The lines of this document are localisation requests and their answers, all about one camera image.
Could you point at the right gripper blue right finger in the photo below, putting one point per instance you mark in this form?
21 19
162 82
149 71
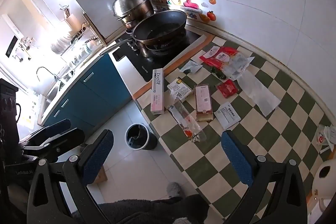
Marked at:
254 171

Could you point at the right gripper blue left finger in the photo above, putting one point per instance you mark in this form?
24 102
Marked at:
80 171

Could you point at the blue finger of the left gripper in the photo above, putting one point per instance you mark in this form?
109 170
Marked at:
58 146
41 135

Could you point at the white printed paper sachet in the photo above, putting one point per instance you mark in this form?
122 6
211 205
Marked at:
227 116

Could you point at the white paper towel sheet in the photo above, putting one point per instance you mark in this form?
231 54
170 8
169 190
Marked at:
261 96

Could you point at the clear long plastic wrapper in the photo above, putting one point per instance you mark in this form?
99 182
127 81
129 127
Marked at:
186 122

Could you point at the pink brown carton box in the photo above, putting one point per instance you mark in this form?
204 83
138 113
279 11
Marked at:
203 102

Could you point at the small red sauce packet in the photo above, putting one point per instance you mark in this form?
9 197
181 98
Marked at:
227 88

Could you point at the green vegetable scrap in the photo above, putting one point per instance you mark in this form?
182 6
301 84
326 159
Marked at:
218 73

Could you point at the pink white long box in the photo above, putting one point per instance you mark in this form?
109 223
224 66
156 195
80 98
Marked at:
157 92

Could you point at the clear plastic bag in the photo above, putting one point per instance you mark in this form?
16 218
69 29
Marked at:
236 66

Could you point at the red white plastic bag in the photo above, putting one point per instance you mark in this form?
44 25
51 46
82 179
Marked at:
218 56

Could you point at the small white blue sachet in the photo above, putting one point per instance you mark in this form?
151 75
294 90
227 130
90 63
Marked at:
191 67

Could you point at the steel kitchen sink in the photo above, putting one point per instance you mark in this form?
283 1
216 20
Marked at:
55 95

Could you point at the white round trash bin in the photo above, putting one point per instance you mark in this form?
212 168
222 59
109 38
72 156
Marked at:
139 137

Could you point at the white appliance at edge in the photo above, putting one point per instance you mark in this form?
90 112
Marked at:
323 190

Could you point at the dark trouser legs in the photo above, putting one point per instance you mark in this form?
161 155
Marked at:
193 208

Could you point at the wrappers at mat edge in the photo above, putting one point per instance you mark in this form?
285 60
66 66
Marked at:
325 136

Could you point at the dish drying rack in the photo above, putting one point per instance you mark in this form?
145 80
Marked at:
75 41

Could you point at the grey left slipper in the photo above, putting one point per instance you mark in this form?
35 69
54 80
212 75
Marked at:
174 190

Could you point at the green checkered table mat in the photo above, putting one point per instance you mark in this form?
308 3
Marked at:
286 133

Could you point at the black gas stove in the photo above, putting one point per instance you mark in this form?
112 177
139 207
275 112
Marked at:
146 58

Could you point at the black wok pan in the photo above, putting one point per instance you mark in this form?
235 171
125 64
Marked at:
162 31

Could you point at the stainless steel steamer pot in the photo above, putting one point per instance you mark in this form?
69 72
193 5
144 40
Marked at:
131 12

